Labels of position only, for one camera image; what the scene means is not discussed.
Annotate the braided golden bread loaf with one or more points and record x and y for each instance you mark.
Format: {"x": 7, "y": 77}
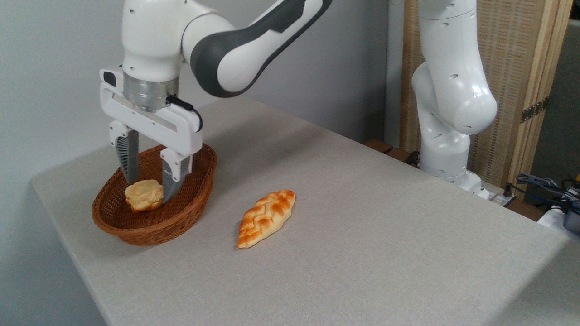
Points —
{"x": 265, "y": 217}

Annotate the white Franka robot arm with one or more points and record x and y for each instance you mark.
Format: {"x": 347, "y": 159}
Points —
{"x": 453, "y": 90}

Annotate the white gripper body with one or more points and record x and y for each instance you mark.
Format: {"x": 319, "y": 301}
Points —
{"x": 181, "y": 131}

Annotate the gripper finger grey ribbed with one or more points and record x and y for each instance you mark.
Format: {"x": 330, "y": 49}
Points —
{"x": 174, "y": 174}
{"x": 129, "y": 156}

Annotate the brown wicker basket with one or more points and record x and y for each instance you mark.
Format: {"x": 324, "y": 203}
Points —
{"x": 149, "y": 228}

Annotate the round pale bread bun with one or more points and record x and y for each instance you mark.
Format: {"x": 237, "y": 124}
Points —
{"x": 144, "y": 195}

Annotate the bamboo wooden folding screen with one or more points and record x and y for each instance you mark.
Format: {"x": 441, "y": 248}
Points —
{"x": 512, "y": 68}

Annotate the brown wooden furniture edge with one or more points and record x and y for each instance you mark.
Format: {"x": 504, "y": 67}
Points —
{"x": 385, "y": 148}

